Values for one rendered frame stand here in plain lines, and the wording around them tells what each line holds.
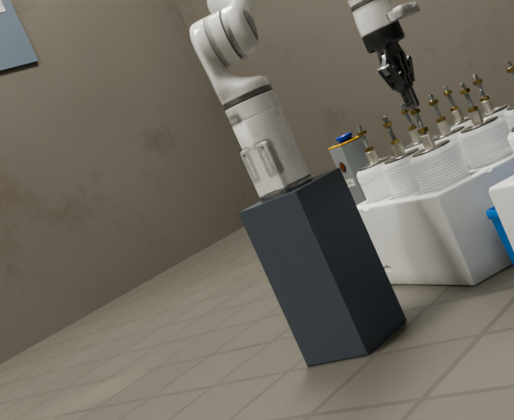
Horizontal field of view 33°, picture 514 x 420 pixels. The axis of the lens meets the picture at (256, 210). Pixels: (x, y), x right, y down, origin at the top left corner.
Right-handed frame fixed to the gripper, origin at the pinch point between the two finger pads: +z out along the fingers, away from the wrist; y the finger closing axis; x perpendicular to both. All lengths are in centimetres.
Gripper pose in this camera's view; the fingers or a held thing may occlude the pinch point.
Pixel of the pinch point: (409, 98)
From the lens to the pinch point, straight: 169.1
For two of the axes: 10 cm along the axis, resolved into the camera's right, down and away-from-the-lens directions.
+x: 7.8, -3.1, -5.4
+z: 4.1, 9.1, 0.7
